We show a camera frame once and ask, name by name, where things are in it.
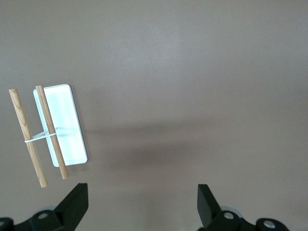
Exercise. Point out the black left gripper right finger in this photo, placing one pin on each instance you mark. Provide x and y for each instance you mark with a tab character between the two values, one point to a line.
213	216

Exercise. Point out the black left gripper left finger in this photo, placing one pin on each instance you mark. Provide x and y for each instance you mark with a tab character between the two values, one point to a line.
67	214

